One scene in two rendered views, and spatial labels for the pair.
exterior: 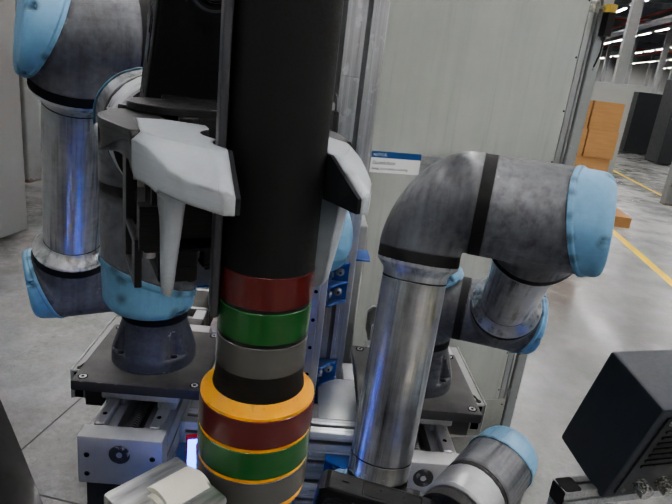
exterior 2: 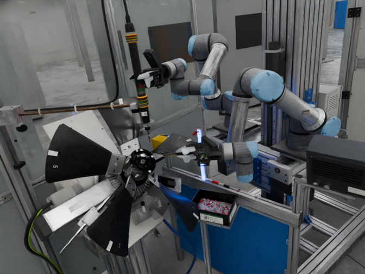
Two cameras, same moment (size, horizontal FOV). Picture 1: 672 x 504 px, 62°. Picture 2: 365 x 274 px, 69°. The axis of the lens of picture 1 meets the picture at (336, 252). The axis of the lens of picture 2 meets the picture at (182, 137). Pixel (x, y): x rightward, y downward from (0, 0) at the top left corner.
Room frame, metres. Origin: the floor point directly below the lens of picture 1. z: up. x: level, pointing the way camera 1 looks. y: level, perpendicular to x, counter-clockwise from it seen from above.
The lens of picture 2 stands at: (-0.21, -0.99, 1.73)
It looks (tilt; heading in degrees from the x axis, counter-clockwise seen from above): 23 degrees down; 61
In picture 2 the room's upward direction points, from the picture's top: 7 degrees counter-clockwise
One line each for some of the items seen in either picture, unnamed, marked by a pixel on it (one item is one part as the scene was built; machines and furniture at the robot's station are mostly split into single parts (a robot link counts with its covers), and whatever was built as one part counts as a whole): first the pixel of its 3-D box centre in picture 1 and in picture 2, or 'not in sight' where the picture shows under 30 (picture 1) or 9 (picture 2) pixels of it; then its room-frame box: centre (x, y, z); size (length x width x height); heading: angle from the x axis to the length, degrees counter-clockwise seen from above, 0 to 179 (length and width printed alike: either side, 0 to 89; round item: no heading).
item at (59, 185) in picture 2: not in sight; (69, 188); (-0.17, 0.52, 0.92); 0.17 x 0.16 x 0.11; 107
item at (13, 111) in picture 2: not in sight; (9, 115); (-0.31, 0.41, 1.44); 0.10 x 0.07 x 0.09; 142
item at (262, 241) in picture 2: not in sight; (222, 238); (0.56, 0.03, 0.45); 0.82 x 0.02 x 0.66; 107
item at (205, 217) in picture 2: not in sight; (213, 206); (0.43, -0.08, 0.85); 0.22 x 0.17 x 0.07; 122
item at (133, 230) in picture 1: (191, 172); (156, 75); (0.30, 0.08, 1.53); 0.12 x 0.08 x 0.09; 27
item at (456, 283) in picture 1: (429, 299); (303, 117); (0.97, -0.18, 1.20); 0.13 x 0.12 x 0.14; 76
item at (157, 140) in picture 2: not in sight; (166, 145); (0.44, 0.41, 1.02); 0.16 x 0.10 x 0.11; 107
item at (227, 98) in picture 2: not in sight; (232, 101); (0.94, 0.32, 1.20); 0.13 x 0.12 x 0.14; 123
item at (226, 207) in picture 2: not in sight; (213, 209); (0.43, -0.08, 0.83); 0.19 x 0.14 x 0.03; 122
